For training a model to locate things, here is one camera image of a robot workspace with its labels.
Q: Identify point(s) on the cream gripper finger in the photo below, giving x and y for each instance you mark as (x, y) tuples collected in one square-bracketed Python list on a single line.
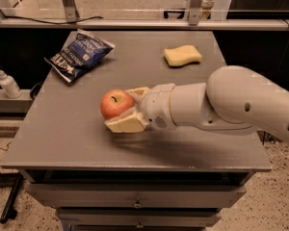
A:
[(138, 93), (130, 121)]

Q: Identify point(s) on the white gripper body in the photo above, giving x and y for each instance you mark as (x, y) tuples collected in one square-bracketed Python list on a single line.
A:
[(156, 107)]

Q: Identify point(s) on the red apple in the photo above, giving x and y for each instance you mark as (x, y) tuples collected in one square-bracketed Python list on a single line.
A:
[(115, 102)]

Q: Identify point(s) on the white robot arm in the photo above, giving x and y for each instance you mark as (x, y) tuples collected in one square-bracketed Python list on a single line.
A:
[(233, 98)]

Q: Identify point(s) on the yellow sponge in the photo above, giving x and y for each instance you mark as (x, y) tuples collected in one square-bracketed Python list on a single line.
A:
[(182, 55)]

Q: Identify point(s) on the blue chip bag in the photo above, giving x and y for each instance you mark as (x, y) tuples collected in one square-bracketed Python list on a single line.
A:
[(82, 51)]

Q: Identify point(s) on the grey drawer cabinet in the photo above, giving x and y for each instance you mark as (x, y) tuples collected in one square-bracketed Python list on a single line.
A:
[(63, 139)]

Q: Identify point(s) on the grey drawer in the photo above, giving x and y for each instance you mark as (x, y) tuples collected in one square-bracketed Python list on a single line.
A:
[(138, 218), (136, 196)]

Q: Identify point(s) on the top grey drawer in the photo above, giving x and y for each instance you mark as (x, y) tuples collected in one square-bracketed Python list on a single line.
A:
[(136, 196)]

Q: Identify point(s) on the white pump bottle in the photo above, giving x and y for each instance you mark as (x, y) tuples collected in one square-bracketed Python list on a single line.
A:
[(9, 85)]

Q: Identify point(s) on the black floor stand leg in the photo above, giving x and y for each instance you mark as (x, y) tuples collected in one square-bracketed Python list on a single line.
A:
[(9, 211)]

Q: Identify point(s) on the metal frame post left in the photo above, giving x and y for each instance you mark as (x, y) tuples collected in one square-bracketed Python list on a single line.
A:
[(71, 12)]

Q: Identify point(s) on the metal frame post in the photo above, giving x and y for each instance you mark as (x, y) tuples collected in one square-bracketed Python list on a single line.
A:
[(71, 12), (194, 12)]

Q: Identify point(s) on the metal frame post right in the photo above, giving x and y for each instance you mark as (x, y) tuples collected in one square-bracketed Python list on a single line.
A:
[(194, 12)]

